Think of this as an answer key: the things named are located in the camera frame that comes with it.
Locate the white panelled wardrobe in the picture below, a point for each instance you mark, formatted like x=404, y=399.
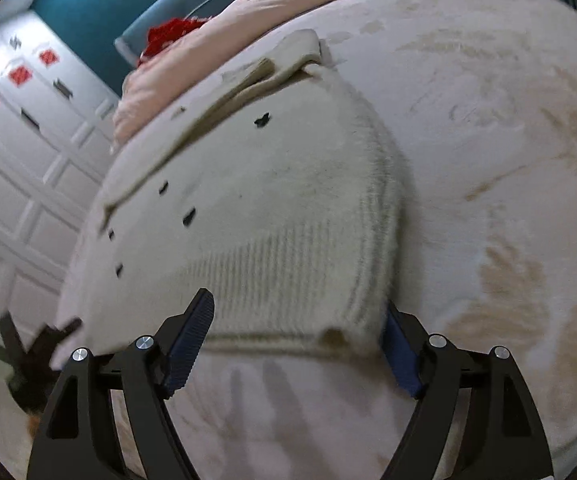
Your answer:
x=23, y=160

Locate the teal upholstered headboard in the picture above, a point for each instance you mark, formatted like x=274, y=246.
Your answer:
x=178, y=5

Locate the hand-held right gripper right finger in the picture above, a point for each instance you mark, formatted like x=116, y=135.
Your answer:
x=401, y=355

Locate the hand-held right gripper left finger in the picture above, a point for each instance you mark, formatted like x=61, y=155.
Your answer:
x=188, y=347

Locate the black stand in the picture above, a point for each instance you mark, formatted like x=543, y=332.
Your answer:
x=31, y=355

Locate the white knit sweater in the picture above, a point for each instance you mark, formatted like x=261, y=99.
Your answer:
x=273, y=210

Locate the red cloth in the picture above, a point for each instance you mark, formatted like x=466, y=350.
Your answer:
x=168, y=37

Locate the white patterned fleece blanket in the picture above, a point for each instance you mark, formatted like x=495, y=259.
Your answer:
x=468, y=170

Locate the pink duvet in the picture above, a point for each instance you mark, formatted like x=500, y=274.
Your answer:
x=208, y=45

